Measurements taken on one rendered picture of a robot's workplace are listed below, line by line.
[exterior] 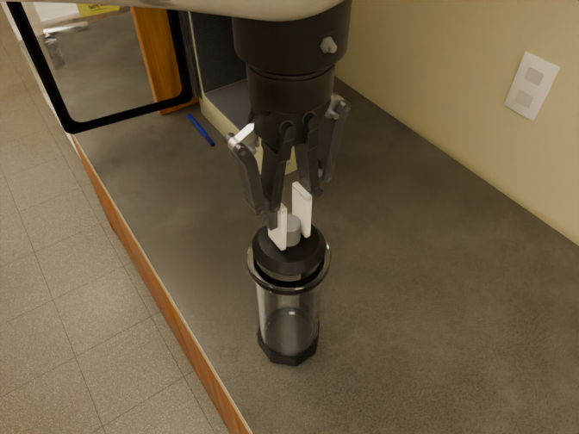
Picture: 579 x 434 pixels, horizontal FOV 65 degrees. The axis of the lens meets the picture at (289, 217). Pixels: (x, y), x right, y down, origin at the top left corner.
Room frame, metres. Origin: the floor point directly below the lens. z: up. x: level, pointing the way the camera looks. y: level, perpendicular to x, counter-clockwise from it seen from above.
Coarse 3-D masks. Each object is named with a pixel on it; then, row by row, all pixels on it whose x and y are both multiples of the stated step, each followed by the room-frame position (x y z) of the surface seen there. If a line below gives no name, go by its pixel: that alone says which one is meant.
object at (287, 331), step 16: (256, 272) 0.32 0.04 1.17; (272, 272) 0.39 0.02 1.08; (304, 272) 0.39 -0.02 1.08; (320, 272) 0.32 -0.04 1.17; (256, 288) 0.34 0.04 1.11; (288, 288) 0.30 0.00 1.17; (320, 288) 0.33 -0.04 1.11; (272, 304) 0.31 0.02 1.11; (288, 304) 0.31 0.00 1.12; (304, 304) 0.31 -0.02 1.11; (320, 304) 0.34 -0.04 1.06; (272, 320) 0.31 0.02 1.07; (288, 320) 0.31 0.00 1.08; (304, 320) 0.31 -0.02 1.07; (272, 336) 0.31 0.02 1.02; (288, 336) 0.31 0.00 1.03; (304, 336) 0.31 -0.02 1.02; (288, 352) 0.31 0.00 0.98
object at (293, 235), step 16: (288, 224) 0.35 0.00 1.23; (256, 240) 0.35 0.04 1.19; (288, 240) 0.34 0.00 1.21; (304, 240) 0.35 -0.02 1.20; (320, 240) 0.35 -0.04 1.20; (256, 256) 0.33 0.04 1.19; (272, 256) 0.32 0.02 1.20; (288, 256) 0.32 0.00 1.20; (304, 256) 0.32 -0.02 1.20; (320, 256) 0.33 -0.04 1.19; (288, 272) 0.31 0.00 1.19
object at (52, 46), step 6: (48, 42) 0.83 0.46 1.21; (54, 42) 0.83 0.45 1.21; (48, 48) 0.82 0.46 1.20; (54, 48) 0.83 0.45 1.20; (54, 54) 0.83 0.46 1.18; (60, 54) 0.83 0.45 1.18; (54, 60) 0.83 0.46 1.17; (60, 60) 0.83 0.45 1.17; (54, 66) 0.82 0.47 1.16; (60, 66) 0.83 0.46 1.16
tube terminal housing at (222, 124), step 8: (192, 32) 0.96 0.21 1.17; (200, 80) 0.96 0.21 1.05; (200, 104) 0.98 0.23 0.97; (208, 104) 0.94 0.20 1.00; (208, 112) 0.95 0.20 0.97; (216, 112) 0.90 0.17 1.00; (216, 120) 0.91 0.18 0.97; (224, 120) 0.87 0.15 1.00; (216, 128) 0.91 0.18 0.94; (224, 128) 0.88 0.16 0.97; (232, 128) 0.84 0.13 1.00; (256, 152) 0.76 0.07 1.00; (288, 160) 0.75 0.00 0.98; (288, 168) 0.75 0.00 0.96; (296, 168) 0.76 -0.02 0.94
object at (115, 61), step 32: (64, 32) 0.86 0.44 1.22; (96, 32) 0.88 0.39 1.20; (128, 32) 0.91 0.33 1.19; (160, 32) 0.94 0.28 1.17; (96, 64) 0.88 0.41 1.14; (128, 64) 0.90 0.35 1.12; (160, 64) 0.94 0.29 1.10; (64, 96) 0.84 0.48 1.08; (96, 96) 0.86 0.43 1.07; (128, 96) 0.90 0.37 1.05; (160, 96) 0.93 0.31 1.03
